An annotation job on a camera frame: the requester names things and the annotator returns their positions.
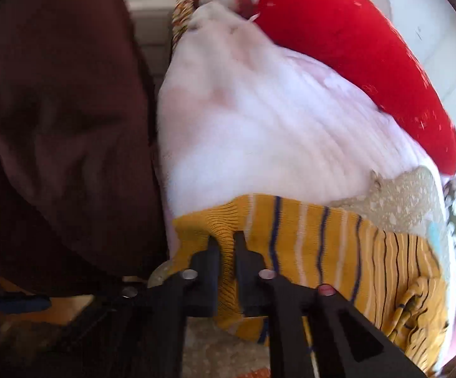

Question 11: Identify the dark brown cloth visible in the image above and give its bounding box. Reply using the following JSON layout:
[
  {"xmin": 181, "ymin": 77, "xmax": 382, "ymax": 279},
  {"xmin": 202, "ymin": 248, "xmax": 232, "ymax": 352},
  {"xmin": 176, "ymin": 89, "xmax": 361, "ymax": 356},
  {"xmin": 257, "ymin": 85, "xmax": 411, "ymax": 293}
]
[{"xmin": 0, "ymin": 0, "xmax": 169, "ymax": 296}]

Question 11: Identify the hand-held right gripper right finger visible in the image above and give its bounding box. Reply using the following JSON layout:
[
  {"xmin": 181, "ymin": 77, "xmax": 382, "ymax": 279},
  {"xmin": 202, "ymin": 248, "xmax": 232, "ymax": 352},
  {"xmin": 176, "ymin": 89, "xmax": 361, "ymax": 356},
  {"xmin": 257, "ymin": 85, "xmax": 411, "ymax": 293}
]
[{"xmin": 233, "ymin": 231, "xmax": 427, "ymax": 378}]

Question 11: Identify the beige speckled cloth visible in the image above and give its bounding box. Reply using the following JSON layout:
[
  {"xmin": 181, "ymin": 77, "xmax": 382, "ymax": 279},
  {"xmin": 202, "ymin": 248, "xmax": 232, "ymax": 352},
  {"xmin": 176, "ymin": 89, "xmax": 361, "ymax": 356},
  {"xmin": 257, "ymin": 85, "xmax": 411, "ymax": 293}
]
[{"xmin": 330, "ymin": 165, "xmax": 447, "ymax": 245}]

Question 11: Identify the yellow brown patterned cloth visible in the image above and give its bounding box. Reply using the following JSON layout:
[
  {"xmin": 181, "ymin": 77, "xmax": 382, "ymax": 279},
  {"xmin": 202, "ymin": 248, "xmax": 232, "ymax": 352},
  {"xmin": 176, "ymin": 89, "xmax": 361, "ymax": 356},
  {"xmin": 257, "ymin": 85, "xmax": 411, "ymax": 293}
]
[{"xmin": 172, "ymin": 0, "xmax": 207, "ymax": 46}]

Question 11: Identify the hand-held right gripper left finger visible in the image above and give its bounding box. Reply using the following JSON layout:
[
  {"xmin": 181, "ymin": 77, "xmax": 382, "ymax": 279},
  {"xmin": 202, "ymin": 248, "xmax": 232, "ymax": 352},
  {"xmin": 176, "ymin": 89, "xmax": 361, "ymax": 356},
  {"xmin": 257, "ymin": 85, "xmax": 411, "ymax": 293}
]
[{"xmin": 121, "ymin": 235, "xmax": 221, "ymax": 378}]

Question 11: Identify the white ribbed cloth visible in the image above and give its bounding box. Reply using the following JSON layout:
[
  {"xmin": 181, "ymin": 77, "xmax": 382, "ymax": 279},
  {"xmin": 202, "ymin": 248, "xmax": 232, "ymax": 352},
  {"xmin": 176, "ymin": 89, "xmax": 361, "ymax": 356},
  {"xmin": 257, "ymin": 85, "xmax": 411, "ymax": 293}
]
[{"xmin": 158, "ymin": 1, "xmax": 445, "ymax": 215}]

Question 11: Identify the red cloth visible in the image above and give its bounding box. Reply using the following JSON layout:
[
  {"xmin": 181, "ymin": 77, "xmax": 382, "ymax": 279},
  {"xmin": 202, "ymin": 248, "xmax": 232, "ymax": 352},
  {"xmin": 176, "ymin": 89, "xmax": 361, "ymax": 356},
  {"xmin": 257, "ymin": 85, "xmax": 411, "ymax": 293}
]
[{"xmin": 217, "ymin": 0, "xmax": 456, "ymax": 176}]

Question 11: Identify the yellow striped knit garment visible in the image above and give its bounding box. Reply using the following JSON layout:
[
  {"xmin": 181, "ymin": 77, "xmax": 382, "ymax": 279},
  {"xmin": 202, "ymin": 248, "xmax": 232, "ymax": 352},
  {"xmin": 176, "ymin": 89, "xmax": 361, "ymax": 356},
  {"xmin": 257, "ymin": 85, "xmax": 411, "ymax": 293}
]
[{"xmin": 171, "ymin": 194, "xmax": 449, "ymax": 371}]

